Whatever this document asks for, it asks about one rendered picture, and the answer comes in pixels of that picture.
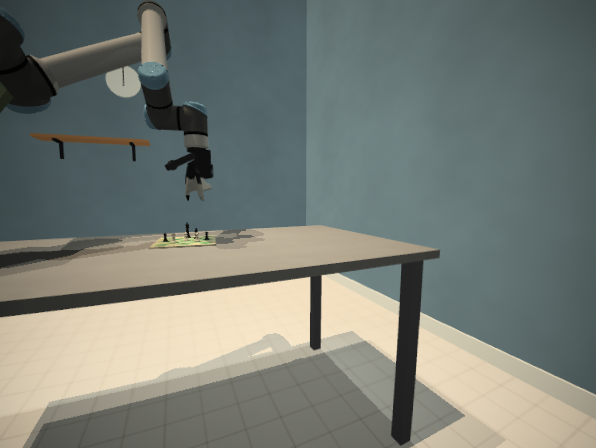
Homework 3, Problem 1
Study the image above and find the green and cream chessboard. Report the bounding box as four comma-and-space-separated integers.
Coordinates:
149, 235, 216, 249

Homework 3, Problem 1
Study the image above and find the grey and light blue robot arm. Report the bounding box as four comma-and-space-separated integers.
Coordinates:
0, 0, 208, 149

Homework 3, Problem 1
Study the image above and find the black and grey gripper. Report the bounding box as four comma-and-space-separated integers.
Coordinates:
185, 147, 213, 201

